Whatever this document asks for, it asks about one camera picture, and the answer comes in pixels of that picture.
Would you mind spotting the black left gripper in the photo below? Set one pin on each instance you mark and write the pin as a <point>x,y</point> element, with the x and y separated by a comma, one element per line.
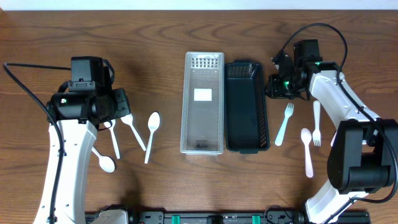
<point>122,101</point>

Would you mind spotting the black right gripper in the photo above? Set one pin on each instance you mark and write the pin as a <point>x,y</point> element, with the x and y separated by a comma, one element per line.
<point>273,87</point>

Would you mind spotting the pale green plastic fork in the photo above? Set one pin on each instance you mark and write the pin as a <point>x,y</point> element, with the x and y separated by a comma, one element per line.
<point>287,114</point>

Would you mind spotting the pink-white plastic spoon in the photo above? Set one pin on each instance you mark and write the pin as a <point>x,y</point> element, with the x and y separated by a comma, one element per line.
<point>306,138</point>

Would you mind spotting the white plastic fork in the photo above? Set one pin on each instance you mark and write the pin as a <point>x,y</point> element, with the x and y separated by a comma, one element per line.
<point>316,135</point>

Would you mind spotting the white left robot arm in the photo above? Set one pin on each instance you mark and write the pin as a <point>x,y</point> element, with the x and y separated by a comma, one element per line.
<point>74,118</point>

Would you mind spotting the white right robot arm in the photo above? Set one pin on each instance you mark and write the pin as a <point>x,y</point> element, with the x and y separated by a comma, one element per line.
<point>362,164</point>

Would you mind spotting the white spoon near arm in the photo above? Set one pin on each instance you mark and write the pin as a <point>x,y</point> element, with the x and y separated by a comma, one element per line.
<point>105,162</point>

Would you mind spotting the white utensil under gripper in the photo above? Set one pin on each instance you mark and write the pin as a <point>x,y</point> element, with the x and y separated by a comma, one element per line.
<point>110,125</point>

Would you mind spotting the white spoon upright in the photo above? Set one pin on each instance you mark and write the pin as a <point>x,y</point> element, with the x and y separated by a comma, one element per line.
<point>153,125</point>

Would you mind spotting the dark green mesh basket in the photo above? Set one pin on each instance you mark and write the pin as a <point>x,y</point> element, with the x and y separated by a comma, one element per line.
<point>245,112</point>

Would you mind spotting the pink plastic fork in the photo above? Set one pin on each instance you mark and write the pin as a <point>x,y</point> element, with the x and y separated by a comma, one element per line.
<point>333,139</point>

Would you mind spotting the clear mesh plastic basket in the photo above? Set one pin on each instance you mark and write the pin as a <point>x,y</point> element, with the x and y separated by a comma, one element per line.
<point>202,130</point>

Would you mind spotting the white utensil handle diagonal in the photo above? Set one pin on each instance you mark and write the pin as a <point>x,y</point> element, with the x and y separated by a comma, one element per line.
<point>129,119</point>

